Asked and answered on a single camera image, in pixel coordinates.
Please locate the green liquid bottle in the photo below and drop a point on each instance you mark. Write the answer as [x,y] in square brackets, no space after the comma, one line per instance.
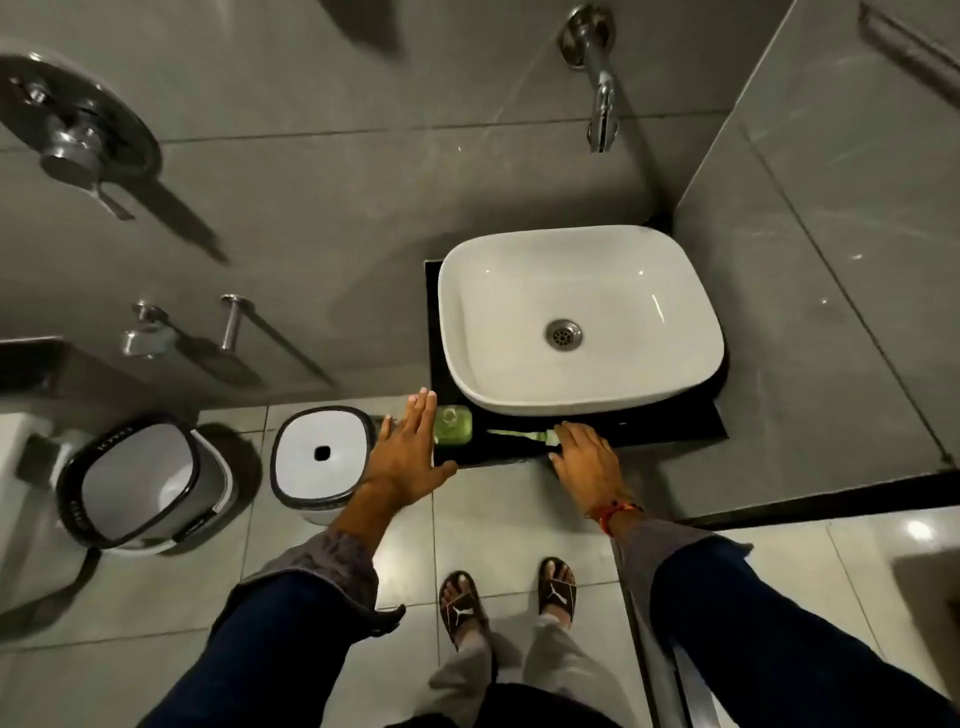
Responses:
[453,425]

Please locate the person's right hand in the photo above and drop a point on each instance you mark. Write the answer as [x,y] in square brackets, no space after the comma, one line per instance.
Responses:
[592,469]

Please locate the chrome wall spout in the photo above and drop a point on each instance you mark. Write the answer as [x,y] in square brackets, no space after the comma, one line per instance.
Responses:
[596,75]

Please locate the person's left thumb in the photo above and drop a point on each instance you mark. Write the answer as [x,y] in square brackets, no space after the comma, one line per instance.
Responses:
[443,474]

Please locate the person's left middle finger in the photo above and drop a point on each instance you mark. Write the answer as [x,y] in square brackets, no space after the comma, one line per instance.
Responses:
[421,414]

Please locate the chrome shower mixer valve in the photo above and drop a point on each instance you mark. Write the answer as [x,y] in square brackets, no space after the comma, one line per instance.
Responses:
[71,127]

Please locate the person's left hand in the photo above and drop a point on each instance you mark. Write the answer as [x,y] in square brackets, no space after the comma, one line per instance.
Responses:
[405,461]

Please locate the metal sink drain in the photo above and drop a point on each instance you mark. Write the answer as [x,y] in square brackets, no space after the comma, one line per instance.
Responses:
[564,334]

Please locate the person's left forearm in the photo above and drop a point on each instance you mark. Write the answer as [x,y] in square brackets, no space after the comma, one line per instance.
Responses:
[292,622]

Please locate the chrome towel bar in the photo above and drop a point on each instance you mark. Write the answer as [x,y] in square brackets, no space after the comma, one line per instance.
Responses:
[911,37]

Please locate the person's right thumb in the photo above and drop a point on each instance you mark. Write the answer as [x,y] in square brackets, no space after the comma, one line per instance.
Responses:
[559,463]

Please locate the white square plastic stool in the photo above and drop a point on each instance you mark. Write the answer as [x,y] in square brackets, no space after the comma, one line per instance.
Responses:
[322,454]

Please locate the red wrist thread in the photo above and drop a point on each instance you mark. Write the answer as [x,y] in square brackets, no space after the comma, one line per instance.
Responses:
[615,513]

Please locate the chrome angle valve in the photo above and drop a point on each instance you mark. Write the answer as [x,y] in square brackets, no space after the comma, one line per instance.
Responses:
[148,334]

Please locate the chrome wall peg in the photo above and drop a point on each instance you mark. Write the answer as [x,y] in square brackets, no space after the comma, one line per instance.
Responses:
[232,322]

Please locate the black counter slab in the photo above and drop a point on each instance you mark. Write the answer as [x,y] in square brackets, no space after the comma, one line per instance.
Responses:
[660,420]

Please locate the person's right forearm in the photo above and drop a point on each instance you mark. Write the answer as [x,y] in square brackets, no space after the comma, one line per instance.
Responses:
[750,630]

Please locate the person's grey trousers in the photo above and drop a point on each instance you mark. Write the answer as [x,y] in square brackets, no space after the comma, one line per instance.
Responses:
[525,675]

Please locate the white ceramic sink basin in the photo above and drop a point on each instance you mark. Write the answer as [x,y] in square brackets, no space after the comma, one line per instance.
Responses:
[581,315]

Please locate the black sandal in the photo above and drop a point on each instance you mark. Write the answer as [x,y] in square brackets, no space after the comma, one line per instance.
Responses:
[557,589]
[463,606]

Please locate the person's left little finger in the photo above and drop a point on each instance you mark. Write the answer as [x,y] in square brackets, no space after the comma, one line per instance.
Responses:
[385,436]

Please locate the grey white plastic bucket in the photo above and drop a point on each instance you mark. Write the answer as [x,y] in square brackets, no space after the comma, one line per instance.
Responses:
[142,484]

